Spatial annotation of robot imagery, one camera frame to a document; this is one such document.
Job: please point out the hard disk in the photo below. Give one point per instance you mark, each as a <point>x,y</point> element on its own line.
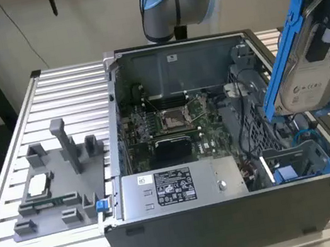
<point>305,82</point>

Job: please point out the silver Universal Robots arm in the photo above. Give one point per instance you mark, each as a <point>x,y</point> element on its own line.
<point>188,1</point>

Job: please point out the grey disk bay cage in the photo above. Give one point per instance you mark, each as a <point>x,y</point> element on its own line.
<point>256,133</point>

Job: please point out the blue disk carrier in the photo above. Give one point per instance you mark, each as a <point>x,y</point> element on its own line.
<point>286,174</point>

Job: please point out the black RAM slot bank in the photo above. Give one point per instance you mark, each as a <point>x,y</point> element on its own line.
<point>164,99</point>

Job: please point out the green motherboard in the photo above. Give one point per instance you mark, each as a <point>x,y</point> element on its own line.
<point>216,140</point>

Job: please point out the CPU socket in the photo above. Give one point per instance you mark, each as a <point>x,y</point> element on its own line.
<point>172,119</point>

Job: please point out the thin metal locking lever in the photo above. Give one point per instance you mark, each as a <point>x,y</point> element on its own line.
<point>151,104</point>

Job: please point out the black graphics card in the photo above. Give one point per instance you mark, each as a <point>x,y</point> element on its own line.
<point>172,149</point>

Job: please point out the open black PC case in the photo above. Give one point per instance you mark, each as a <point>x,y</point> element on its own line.
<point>204,235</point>

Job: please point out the black antenna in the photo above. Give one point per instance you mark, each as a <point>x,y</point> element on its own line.
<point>52,2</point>

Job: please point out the silver power supply unit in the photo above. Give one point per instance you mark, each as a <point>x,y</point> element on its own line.
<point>133,196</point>

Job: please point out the blue case latch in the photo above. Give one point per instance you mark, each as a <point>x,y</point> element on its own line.
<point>102,205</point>

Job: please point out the grey parts rack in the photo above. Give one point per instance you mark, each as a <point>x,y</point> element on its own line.
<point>63,180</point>

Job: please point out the green RAM stick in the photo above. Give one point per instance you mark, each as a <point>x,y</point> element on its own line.
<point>60,199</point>

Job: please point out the silver CPU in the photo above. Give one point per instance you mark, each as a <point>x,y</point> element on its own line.
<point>38,185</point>

